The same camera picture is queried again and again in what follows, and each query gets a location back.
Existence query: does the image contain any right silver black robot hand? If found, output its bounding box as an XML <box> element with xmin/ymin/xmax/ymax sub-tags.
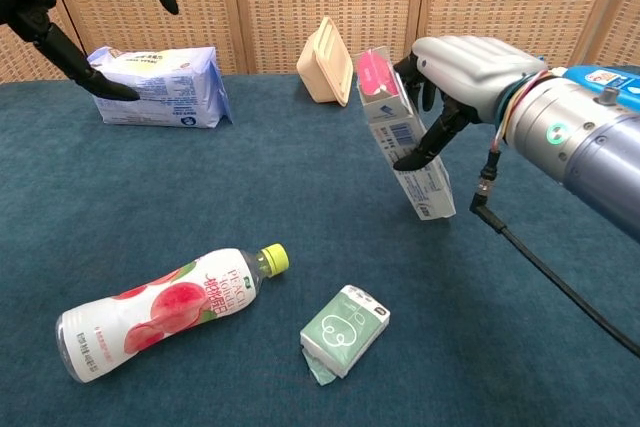
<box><xmin>393</xmin><ymin>35</ymin><xmax>549</xmax><ymax>172</ymax></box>

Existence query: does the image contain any white pink toothpaste box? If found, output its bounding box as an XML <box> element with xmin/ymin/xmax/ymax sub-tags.
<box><xmin>353</xmin><ymin>45</ymin><xmax>457</xmax><ymax>222</ymax></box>

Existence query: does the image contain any blue pump lotion bottle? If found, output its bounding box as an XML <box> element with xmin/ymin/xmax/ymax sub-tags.
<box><xmin>534</xmin><ymin>52</ymin><xmax>640</xmax><ymax>113</ymax></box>

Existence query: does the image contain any beige plastic food container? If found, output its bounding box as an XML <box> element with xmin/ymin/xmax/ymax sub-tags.
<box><xmin>295</xmin><ymin>16</ymin><xmax>355</xmax><ymax>108</ymax></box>

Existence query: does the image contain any blue white wet wipes pack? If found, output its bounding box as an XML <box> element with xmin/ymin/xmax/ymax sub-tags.
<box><xmin>87</xmin><ymin>45</ymin><xmax>234</xmax><ymax>129</ymax></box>

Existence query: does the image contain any teal table cloth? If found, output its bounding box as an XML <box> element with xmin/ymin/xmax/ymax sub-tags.
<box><xmin>0</xmin><ymin>66</ymin><xmax>640</xmax><ymax>427</ymax></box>

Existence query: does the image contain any green tissue pack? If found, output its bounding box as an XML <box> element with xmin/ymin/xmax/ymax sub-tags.
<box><xmin>299</xmin><ymin>284</ymin><xmax>392</xmax><ymax>387</ymax></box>

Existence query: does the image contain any peach drink bottle green cap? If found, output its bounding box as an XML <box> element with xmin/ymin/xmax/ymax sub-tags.
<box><xmin>54</xmin><ymin>242</ymin><xmax>291</xmax><ymax>384</ymax></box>

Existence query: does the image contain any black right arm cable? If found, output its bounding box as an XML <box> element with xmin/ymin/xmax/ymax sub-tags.
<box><xmin>468</xmin><ymin>144</ymin><xmax>640</xmax><ymax>359</ymax></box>

